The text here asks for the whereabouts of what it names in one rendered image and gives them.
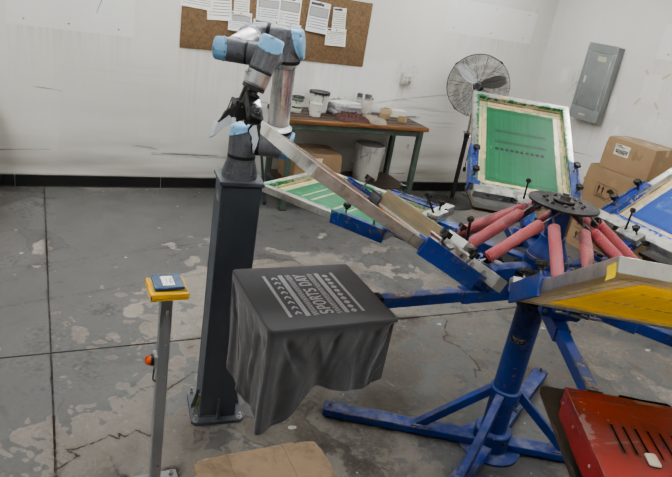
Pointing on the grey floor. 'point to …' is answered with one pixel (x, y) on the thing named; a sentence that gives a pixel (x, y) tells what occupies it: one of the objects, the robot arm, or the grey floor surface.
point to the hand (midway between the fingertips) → (231, 146)
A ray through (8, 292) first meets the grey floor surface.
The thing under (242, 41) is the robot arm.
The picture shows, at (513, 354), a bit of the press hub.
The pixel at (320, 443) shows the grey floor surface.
